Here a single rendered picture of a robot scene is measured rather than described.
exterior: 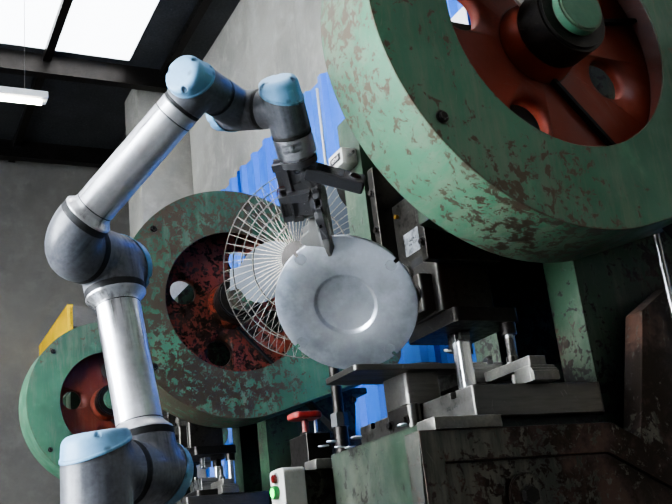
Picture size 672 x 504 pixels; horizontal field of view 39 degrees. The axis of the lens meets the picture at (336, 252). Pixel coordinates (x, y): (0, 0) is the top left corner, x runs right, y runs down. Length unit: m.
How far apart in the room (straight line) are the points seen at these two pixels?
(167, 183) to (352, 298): 5.69
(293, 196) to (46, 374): 3.20
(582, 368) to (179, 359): 1.57
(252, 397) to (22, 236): 5.87
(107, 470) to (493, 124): 0.85
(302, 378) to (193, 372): 0.39
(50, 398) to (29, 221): 4.28
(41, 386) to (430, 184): 3.42
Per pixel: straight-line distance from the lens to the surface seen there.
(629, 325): 2.01
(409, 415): 1.87
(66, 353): 4.89
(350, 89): 1.68
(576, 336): 2.00
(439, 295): 1.94
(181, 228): 3.31
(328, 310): 1.90
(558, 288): 2.04
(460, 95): 1.62
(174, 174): 7.56
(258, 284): 2.88
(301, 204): 1.78
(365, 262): 1.84
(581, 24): 1.79
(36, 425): 4.78
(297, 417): 2.14
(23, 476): 8.37
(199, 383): 3.16
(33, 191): 9.05
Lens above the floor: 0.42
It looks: 18 degrees up
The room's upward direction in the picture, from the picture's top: 7 degrees counter-clockwise
